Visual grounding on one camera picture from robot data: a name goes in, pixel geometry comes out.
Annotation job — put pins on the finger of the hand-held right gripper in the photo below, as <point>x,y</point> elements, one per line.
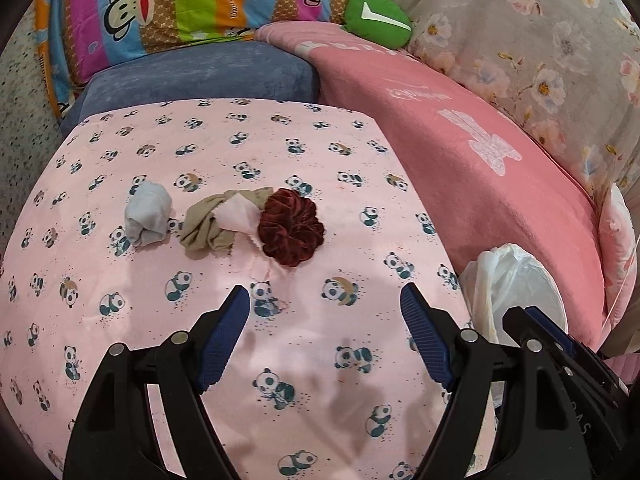
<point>517,322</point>
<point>550,325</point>

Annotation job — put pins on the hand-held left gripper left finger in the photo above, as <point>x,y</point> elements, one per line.
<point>225,330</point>

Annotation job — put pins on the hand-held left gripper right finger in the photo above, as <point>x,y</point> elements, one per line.
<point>425,335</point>

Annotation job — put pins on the white round trash bin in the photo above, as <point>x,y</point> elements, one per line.
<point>552,287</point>

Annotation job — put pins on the white plastic bin liner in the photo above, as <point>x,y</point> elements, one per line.
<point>500,280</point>

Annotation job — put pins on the khaki cloth scrap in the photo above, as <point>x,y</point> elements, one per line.
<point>200,230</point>

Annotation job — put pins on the pale pink cloth scrap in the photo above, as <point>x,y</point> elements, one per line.
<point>235,217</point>

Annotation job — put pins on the maroon velvet scrunchie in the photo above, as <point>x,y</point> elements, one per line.
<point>292,227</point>

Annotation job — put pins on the grey blue cloth scrap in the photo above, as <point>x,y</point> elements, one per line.
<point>147,215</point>

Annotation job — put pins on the pink quilted bag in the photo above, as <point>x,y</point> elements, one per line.
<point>618,366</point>

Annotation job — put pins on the small pink pillow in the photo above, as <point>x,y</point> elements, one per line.
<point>617,245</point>

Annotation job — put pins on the pink panda print cloth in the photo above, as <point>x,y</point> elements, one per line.
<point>200,150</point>

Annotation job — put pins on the pink plush blanket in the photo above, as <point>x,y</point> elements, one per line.
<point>425,110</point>

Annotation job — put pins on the blue sofa cushion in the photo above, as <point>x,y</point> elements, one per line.
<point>200,75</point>

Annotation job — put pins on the grey floral sheet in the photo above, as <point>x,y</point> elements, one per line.
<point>525,35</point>

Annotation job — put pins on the green round cushion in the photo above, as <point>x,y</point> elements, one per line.
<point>372,22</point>

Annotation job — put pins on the colourful striped monkey pillow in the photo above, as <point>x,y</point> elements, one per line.
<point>175,5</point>

